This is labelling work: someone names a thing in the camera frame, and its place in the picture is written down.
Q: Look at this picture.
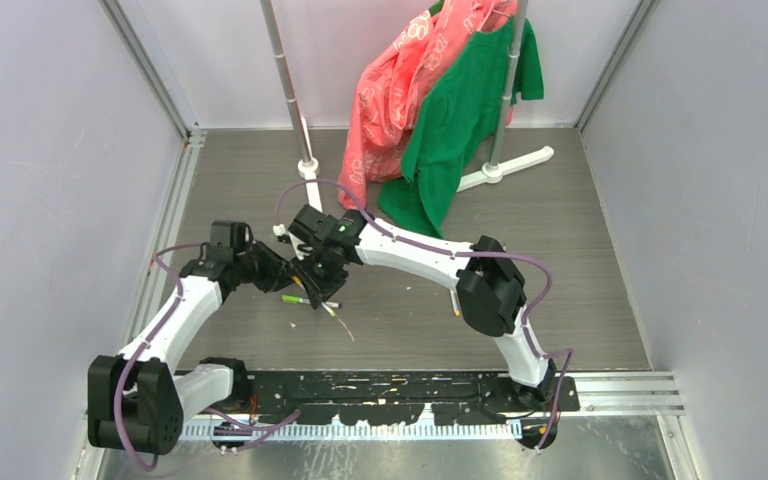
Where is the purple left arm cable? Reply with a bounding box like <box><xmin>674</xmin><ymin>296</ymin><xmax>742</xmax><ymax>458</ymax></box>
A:
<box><xmin>113</xmin><ymin>242</ymin><xmax>302</xmax><ymax>473</ymax></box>

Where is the right clothes rack pole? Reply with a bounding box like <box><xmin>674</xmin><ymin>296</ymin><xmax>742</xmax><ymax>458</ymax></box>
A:
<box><xmin>456</xmin><ymin>1</ymin><xmax>554</xmax><ymax>193</ymax></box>

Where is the left clothes rack pole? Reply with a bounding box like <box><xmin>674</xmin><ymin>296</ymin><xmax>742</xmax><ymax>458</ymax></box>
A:
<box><xmin>259</xmin><ymin>0</ymin><xmax>322</xmax><ymax>210</ymax></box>

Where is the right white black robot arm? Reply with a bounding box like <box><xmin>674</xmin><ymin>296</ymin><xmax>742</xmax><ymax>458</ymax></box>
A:
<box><xmin>273</xmin><ymin>205</ymin><xmax>557</xmax><ymax>411</ymax></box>

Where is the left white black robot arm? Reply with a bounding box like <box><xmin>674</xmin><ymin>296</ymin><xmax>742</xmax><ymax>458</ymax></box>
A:
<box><xmin>87</xmin><ymin>221</ymin><xmax>293</xmax><ymax>456</ymax></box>

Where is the orange capped marker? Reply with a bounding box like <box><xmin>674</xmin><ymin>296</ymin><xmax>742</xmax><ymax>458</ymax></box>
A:
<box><xmin>292</xmin><ymin>275</ymin><xmax>337</xmax><ymax>317</ymax></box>

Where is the perforated metal rail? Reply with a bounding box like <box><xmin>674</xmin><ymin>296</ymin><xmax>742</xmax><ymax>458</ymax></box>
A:
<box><xmin>179</xmin><ymin>418</ymin><xmax>522</xmax><ymax>442</ymax></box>

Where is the clothes rack pole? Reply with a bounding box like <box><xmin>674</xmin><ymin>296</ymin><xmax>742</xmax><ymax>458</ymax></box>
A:
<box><xmin>456</xmin><ymin>1</ymin><xmax>554</xmax><ymax>193</ymax></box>
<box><xmin>259</xmin><ymin>0</ymin><xmax>322</xmax><ymax>210</ymax></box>

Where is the yellow capped marker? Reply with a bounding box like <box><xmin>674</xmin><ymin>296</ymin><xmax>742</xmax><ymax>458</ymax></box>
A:
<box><xmin>450</xmin><ymin>291</ymin><xmax>461</xmax><ymax>317</ymax></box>

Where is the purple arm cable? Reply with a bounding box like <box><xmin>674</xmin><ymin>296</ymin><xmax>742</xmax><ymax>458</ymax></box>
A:
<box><xmin>273</xmin><ymin>178</ymin><xmax>576</xmax><ymax>453</ymax></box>
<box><xmin>113</xmin><ymin>242</ymin><xmax>302</xmax><ymax>473</ymax></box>

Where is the green t-shirt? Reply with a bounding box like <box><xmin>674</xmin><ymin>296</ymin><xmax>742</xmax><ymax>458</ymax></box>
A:
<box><xmin>378</xmin><ymin>18</ymin><xmax>516</xmax><ymax>238</ymax></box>

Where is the light green capped marker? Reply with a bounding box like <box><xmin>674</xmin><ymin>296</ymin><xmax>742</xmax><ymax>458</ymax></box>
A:
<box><xmin>281</xmin><ymin>295</ymin><xmax>343</xmax><ymax>309</ymax></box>

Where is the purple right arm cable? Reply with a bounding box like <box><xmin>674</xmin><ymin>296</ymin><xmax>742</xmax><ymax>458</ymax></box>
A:
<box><xmin>273</xmin><ymin>178</ymin><xmax>576</xmax><ymax>453</ymax></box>

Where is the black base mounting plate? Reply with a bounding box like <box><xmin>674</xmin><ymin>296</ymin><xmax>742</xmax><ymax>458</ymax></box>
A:
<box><xmin>211</xmin><ymin>371</ymin><xmax>581</xmax><ymax>448</ymax></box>

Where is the pink patterned garment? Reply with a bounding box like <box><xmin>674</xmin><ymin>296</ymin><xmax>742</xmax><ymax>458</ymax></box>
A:
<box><xmin>338</xmin><ymin>0</ymin><xmax>518</xmax><ymax>208</ymax></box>

